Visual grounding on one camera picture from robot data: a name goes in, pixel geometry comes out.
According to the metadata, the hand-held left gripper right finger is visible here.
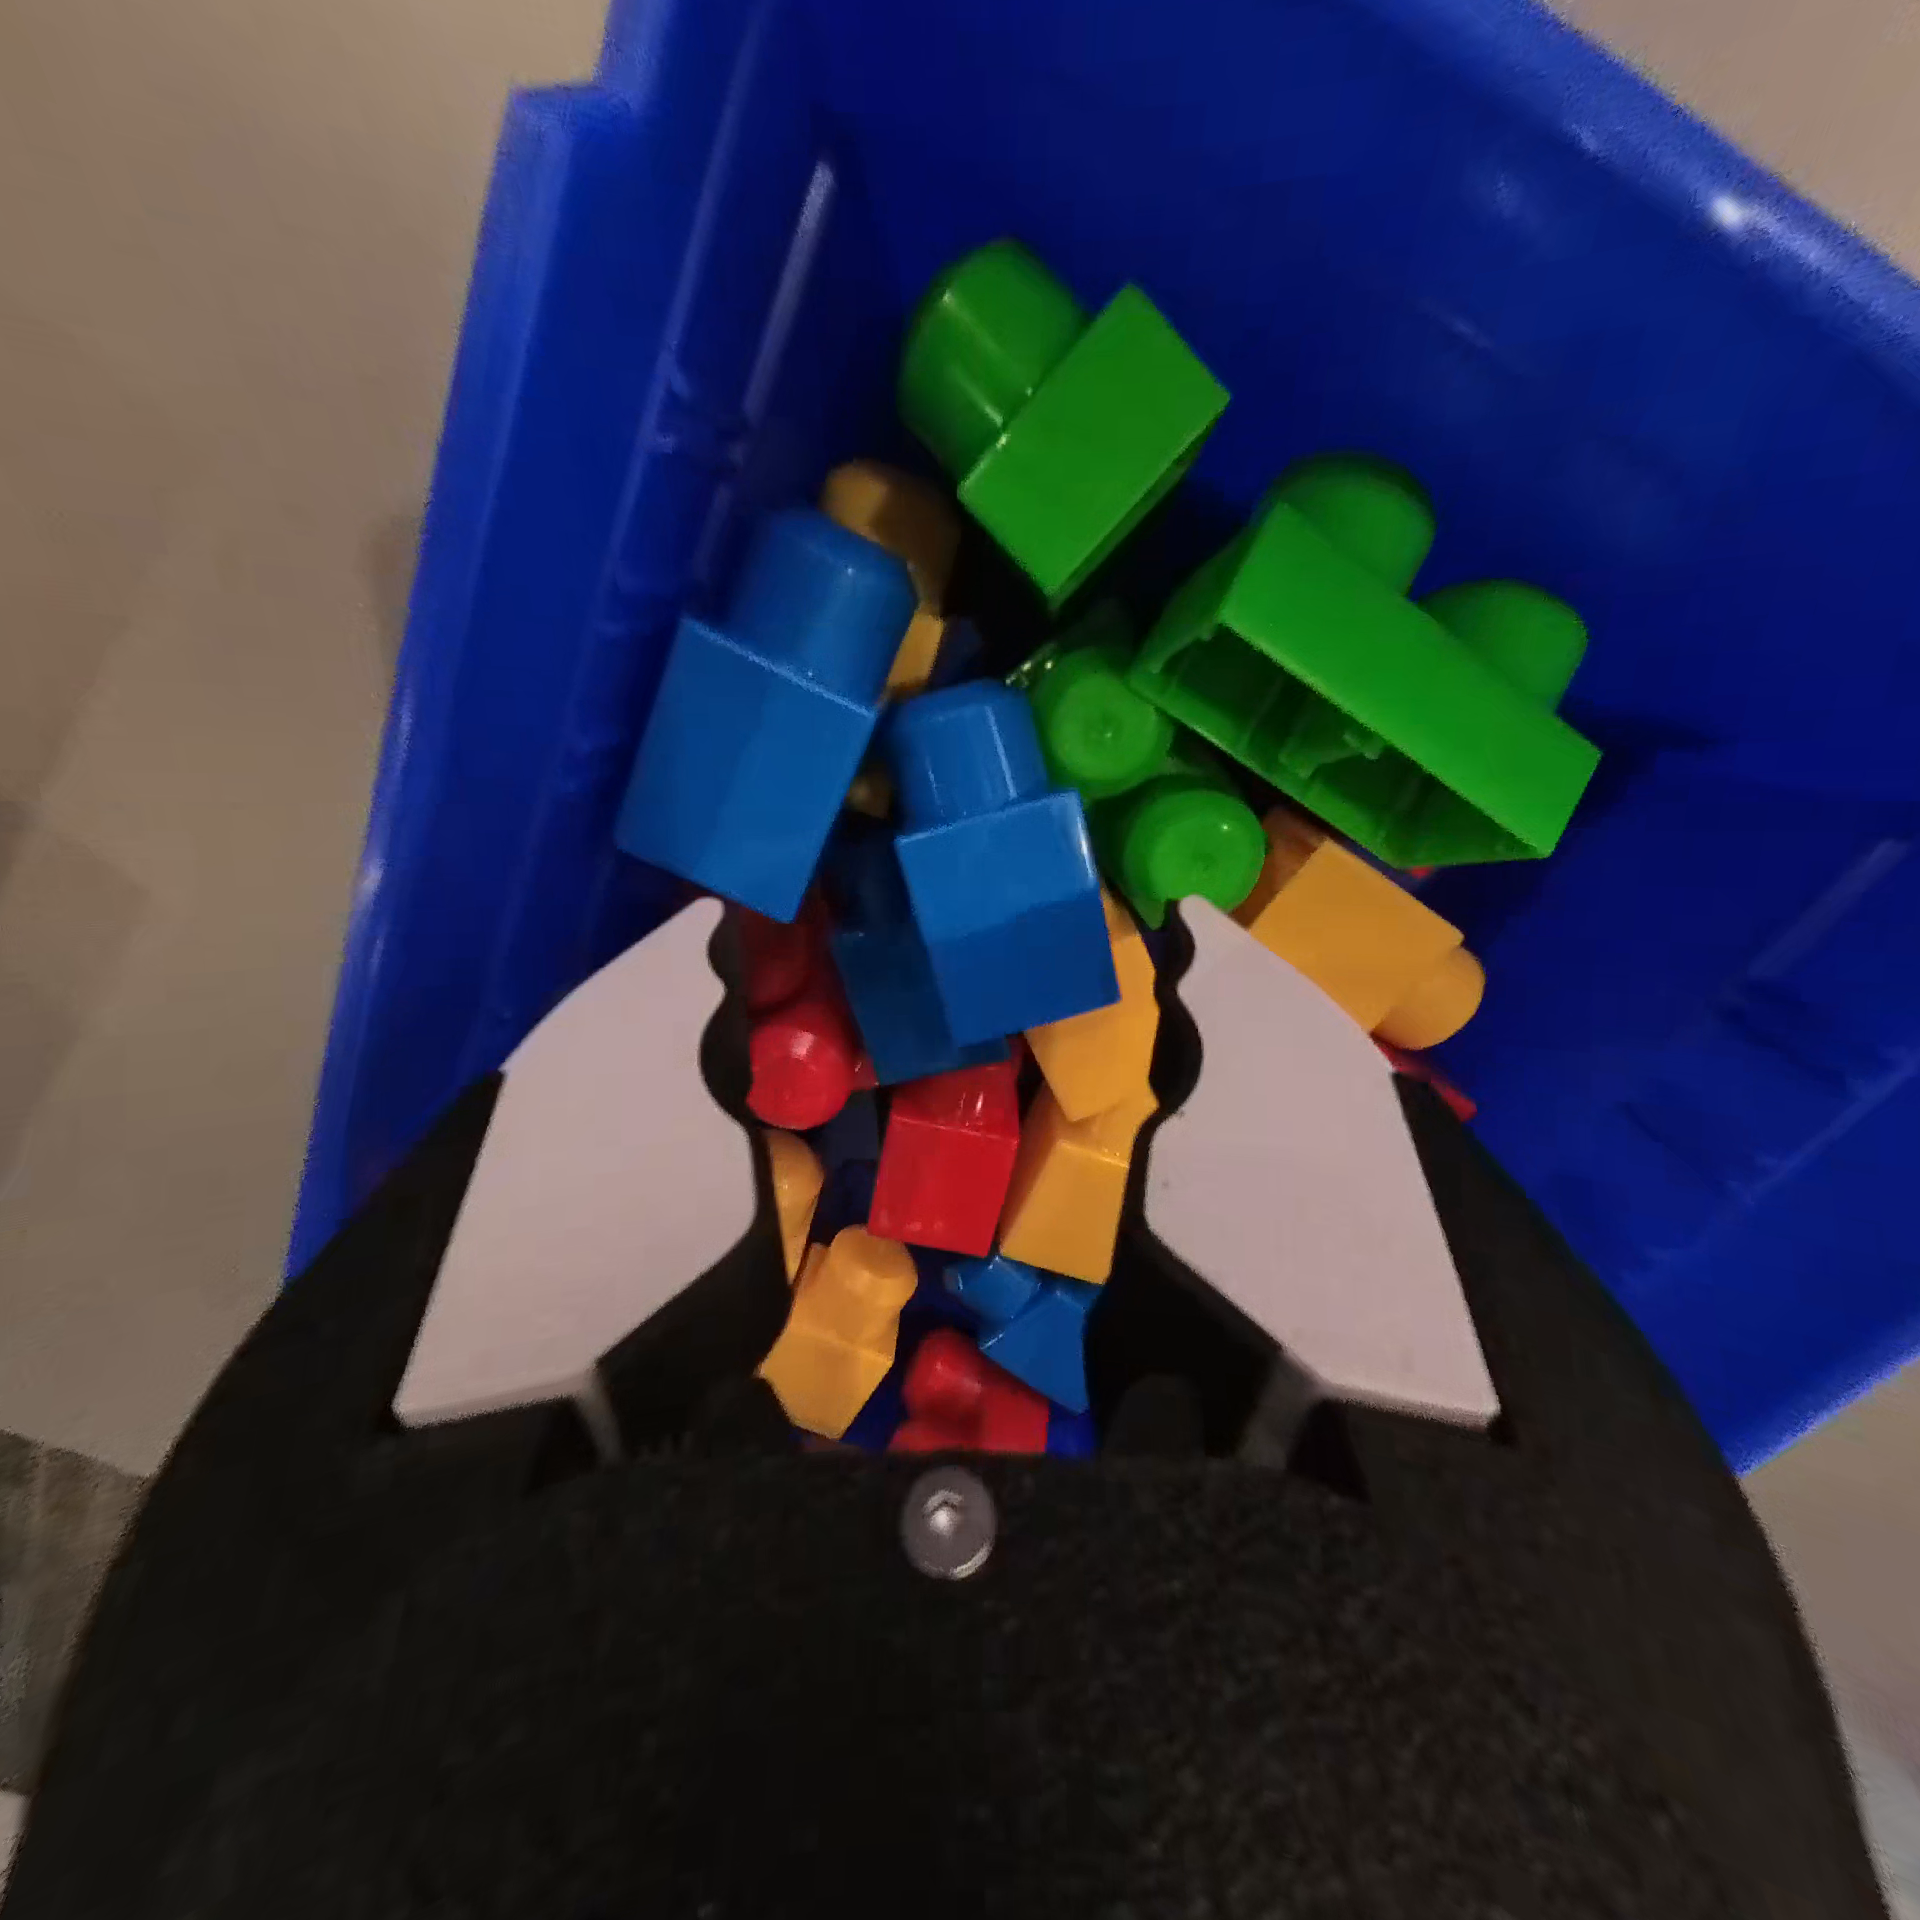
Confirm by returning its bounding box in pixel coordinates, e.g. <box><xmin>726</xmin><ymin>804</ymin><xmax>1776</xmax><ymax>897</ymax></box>
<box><xmin>1123</xmin><ymin>893</ymin><xmax>1509</xmax><ymax>1446</ymax></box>

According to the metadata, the pile of mixed toy blocks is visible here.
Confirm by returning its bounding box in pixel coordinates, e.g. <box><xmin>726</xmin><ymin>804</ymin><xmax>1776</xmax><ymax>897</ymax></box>
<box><xmin>740</xmin><ymin>237</ymin><xmax>1605</xmax><ymax>1461</ymax></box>

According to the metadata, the blue plastic storage bin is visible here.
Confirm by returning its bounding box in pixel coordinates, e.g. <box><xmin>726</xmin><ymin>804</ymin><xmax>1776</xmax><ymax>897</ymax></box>
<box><xmin>282</xmin><ymin>0</ymin><xmax>1920</xmax><ymax>1480</ymax></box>

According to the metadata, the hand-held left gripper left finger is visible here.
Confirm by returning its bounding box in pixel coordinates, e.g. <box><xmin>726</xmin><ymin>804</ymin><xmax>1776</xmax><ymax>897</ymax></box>
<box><xmin>391</xmin><ymin>893</ymin><xmax>793</xmax><ymax>1446</ymax></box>

